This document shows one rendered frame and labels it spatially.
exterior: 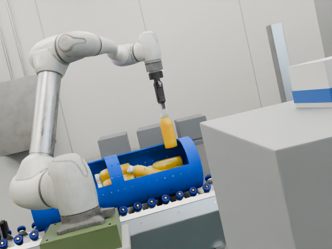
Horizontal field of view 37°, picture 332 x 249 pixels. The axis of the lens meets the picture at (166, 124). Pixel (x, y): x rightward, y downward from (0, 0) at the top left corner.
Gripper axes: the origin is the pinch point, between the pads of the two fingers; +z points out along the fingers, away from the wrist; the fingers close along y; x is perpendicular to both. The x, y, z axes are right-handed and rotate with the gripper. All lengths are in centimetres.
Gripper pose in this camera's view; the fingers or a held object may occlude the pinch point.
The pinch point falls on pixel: (163, 109)
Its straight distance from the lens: 263.7
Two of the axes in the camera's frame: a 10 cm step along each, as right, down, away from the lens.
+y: -2.0, -0.4, 9.8
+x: -9.6, 2.2, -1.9
